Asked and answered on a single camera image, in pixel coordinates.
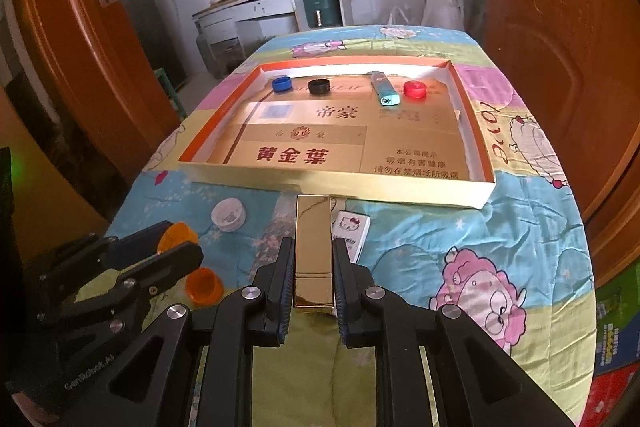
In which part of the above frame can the orange bottle cap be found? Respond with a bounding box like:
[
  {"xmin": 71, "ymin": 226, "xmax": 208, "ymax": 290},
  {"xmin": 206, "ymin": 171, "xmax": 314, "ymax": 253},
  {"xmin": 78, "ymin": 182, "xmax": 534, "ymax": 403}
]
[
  {"xmin": 156, "ymin": 222, "xmax": 198, "ymax": 254},
  {"xmin": 184, "ymin": 267, "xmax": 224, "ymax": 307}
]

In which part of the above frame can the red cardboard carton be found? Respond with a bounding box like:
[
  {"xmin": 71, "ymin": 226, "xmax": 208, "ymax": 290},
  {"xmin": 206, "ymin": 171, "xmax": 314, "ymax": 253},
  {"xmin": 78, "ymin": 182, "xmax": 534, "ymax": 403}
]
[{"xmin": 579, "ymin": 362, "xmax": 639, "ymax": 427}]

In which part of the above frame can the black bottle cap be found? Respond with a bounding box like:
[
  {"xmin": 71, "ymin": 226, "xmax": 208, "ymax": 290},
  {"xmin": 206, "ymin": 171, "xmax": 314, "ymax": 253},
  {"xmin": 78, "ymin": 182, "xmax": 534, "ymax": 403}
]
[{"xmin": 307, "ymin": 78, "xmax": 331, "ymax": 96}]

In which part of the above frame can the white bottle cap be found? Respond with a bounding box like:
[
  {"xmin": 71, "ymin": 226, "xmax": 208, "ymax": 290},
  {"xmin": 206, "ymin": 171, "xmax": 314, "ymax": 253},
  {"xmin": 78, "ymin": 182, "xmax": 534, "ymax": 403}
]
[{"xmin": 210, "ymin": 198, "xmax": 246, "ymax": 233}]

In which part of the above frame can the gold rectangular box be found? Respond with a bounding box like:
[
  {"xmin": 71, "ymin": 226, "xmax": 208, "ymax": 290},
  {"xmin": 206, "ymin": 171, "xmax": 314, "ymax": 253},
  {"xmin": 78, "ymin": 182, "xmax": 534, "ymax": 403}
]
[{"xmin": 294, "ymin": 195, "xmax": 333, "ymax": 313}]

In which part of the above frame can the red bottle cap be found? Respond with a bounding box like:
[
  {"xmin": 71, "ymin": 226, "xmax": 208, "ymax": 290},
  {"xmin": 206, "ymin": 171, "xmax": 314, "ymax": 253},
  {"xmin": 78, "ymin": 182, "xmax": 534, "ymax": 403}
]
[{"xmin": 402, "ymin": 80, "xmax": 427, "ymax": 100}]

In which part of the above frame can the green air fryer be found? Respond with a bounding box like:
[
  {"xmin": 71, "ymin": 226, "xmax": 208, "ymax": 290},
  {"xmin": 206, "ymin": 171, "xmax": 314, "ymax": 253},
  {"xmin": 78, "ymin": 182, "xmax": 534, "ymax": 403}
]
[{"xmin": 303, "ymin": 0, "xmax": 342, "ymax": 28}]

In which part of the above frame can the colourful cartoon quilt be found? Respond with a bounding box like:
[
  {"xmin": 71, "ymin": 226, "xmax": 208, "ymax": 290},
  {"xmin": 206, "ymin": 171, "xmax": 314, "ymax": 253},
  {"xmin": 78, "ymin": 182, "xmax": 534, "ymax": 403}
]
[{"xmin": 108, "ymin": 26, "xmax": 597, "ymax": 421}]

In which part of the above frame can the green cardboard carton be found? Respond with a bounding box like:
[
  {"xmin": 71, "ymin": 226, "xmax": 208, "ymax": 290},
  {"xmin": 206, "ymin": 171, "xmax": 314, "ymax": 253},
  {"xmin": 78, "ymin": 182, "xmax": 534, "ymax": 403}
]
[{"xmin": 594, "ymin": 262, "xmax": 640, "ymax": 375}]

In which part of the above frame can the white kitchen counter cabinet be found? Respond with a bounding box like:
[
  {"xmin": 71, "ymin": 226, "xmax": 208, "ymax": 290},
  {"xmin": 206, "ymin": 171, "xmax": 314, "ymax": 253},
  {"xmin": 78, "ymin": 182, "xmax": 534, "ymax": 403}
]
[{"xmin": 192, "ymin": 0, "xmax": 354, "ymax": 79}]

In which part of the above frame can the brown wooden door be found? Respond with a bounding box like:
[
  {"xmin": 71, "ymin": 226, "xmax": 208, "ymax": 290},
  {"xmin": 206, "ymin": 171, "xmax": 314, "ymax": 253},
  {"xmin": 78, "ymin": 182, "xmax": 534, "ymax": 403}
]
[{"xmin": 484, "ymin": 0, "xmax": 639, "ymax": 285}]

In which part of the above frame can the shallow cardboard tray box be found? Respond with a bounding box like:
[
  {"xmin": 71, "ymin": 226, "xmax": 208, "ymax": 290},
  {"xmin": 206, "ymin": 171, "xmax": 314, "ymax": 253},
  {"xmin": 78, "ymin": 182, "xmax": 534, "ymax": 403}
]
[{"xmin": 179, "ymin": 55, "xmax": 496, "ymax": 208}]

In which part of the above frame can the blue bottle cap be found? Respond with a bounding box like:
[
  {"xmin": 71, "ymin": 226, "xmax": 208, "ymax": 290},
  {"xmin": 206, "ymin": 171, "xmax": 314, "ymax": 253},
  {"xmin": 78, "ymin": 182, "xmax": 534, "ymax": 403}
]
[{"xmin": 270, "ymin": 76, "xmax": 293, "ymax": 93}]

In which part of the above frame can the teal lighter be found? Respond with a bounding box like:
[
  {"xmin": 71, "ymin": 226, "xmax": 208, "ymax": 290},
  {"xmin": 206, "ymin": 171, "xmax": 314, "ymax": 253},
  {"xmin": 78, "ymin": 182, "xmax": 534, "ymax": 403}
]
[{"xmin": 369, "ymin": 70, "xmax": 400, "ymax": 107}]

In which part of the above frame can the white hello kitty box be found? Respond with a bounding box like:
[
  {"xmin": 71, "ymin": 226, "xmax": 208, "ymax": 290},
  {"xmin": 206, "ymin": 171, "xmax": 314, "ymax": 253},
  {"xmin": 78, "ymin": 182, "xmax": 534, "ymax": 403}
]
[{"xmin": 332, "ymin": 210, "xmax": 371, "ymax": 263}]

